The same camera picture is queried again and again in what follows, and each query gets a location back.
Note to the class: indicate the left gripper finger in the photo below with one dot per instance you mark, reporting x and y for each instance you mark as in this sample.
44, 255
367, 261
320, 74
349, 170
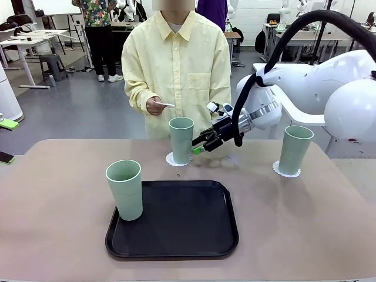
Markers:
6, 157
8, 124

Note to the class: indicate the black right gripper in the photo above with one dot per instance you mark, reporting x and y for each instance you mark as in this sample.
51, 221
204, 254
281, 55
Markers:
224, 130

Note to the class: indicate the mint green plastic cup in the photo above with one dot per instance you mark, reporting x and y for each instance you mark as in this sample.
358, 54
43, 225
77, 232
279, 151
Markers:
293, 155
180, 144
127, 199

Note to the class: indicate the white paper doily coaster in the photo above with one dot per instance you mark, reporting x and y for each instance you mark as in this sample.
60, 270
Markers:
166, 104
169, 161
290, 175

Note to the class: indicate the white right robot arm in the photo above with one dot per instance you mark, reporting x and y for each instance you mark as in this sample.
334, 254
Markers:
308, 85

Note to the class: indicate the person's right forearm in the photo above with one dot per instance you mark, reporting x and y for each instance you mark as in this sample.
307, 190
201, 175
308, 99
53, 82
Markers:
138, 98

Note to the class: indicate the person's left forearm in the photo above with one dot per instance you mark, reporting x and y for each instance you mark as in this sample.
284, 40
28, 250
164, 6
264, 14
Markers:
224, 97

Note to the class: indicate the person's right hand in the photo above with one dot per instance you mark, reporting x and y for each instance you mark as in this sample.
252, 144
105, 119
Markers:
153, 108

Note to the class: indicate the white cylindrical air purifier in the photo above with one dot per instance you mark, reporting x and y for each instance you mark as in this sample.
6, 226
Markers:
10, 102

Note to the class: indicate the small green bottle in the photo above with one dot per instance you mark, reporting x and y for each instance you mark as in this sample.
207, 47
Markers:
52, 81

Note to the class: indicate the person in yellow shirt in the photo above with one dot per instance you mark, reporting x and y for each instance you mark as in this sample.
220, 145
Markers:
179, 73

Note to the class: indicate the grey plastic stool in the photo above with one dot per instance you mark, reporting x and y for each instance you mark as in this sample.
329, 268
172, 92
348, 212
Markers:
51, 60

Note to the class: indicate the white standing desk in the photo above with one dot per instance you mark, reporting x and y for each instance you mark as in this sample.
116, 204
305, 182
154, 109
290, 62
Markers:
20, 43
55, 31

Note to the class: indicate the black plastic serving tray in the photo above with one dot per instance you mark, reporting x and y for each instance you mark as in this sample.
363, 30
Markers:
182, 232

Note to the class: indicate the black bag on desk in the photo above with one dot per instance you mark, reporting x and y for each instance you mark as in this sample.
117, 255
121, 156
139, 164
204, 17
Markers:
19, 20

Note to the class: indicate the small brown table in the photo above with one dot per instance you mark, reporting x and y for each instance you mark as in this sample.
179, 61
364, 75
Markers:
235, 35

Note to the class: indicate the black backpack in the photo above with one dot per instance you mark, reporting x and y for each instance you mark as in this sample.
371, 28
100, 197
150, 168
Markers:
260, 42

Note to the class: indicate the whiteboard on easel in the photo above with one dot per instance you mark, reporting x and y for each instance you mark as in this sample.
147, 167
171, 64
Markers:
55, 6

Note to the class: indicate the wood desk with black panel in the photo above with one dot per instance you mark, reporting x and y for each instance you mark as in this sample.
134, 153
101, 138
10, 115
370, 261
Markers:
123, 44

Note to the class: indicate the person in purple top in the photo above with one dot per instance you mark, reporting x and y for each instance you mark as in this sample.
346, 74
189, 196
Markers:
216, 11

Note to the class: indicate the person in floral shirt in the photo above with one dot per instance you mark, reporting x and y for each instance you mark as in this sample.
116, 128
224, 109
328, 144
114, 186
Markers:
95, 14

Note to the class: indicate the grey lab desk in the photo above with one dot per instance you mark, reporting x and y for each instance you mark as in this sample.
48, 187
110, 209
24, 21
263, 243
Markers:
305, 36

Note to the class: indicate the black stand pole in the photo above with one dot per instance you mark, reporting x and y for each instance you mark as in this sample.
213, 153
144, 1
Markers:
320, 38

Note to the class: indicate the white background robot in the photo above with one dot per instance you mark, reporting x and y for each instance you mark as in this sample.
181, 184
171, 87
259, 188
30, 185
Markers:
127, 8
285, 8
302, 5

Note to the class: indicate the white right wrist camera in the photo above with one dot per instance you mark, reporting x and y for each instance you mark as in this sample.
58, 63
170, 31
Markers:
218, 109

